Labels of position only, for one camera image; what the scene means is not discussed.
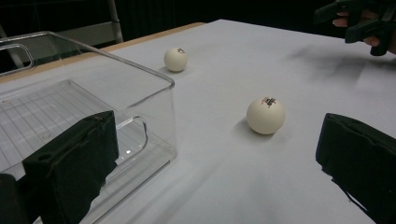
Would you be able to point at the grey metal stand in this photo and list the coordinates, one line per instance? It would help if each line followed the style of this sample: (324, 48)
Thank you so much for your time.
(114, 21)

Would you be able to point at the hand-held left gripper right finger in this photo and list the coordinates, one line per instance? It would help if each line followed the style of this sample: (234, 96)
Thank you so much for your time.
(361, 155)

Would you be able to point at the clear plastic storage box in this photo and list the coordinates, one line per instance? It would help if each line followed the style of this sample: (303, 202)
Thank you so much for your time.
(137, 93)

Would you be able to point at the white ping pong ball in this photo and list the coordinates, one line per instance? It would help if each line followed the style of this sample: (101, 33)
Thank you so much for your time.
(265, 116)
(175, 60)

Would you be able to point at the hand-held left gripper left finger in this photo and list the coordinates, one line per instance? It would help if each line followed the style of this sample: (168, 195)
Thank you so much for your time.
(74, 161)

